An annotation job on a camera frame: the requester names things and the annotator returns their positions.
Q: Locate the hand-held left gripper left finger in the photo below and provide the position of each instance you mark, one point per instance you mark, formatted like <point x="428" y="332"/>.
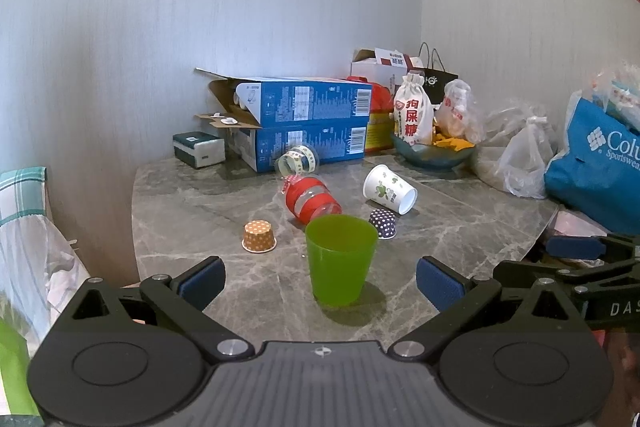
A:
<point x="202" y="283"/>

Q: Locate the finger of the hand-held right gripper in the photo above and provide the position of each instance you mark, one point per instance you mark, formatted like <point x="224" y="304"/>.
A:
<point x="575" y="248"/>
<point x="530" y="271"/>

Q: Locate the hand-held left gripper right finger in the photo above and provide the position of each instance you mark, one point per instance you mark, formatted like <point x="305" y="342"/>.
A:
<point x="442" y="283"/>

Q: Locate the green plastic cup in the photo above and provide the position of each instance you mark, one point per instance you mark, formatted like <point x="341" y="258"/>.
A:
<point x="340" y="264"/>

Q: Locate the orange dotted paper cup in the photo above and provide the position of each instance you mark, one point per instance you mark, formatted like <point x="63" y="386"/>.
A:
<point x="259" y="237"/>

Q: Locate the purple dotted paper cup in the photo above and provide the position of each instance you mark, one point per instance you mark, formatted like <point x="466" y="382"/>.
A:
<point x="383" y="224"/>

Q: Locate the white paper cup green print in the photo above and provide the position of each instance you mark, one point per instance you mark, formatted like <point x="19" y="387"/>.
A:
<point x="386" y="188"/>

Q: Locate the red plastic cup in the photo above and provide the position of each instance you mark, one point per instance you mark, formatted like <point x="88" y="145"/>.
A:
<point x="311" y="202"/>

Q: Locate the clear cup patterned band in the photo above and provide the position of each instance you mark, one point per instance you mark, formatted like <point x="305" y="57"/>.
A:
<point x="300" y="158"/>

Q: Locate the pink plastic bag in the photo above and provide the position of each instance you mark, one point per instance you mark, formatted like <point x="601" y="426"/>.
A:
<point x="575" y="223"/>

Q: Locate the blue shopping bag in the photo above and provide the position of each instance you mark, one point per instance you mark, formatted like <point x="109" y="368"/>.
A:
<point x="590" y="177"/>

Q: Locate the clear plastic bag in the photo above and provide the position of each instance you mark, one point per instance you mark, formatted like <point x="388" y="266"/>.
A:
<point x="520" y="152"/>

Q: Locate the blue bowl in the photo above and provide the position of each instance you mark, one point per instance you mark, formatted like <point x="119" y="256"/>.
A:
<point x="430" y="155"/>

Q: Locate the small green white box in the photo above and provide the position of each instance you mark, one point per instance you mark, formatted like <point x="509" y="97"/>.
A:
<point x="199" y="149"/>

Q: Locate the orange snack packets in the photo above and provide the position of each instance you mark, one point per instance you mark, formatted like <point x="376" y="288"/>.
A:
<point x="450" y="142"/>

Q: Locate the packets in shopping bag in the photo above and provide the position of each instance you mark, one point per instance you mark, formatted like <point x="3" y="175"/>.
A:
<point x="620" y="94"/>

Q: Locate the red yellow box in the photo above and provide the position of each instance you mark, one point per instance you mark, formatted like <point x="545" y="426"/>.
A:
<point x="380" y="127"/>

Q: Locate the white cloth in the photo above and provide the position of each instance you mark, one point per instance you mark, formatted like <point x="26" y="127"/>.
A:
<point x="35" y="267"/>

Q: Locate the plastic bag of snacks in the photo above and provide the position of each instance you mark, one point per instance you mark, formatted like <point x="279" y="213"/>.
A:
<point x="462" y="109"/>

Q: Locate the blue cardboard box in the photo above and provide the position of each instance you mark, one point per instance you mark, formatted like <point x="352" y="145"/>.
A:
<point x="310" y="142"/>
<point x="305" y="99"/>

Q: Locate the black paper bag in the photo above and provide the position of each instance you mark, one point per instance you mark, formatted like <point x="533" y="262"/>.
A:
<point x="440" y="84"/>

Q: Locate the green plaid cloth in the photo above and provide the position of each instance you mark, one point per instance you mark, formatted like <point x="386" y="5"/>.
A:
<point x="20" y="194"/>

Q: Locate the green bag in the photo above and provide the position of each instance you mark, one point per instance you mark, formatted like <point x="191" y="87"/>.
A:
<point x="15" y="367"/>

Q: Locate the white carton box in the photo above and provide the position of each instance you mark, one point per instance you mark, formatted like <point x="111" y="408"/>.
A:
<point x="372" y="67"/>

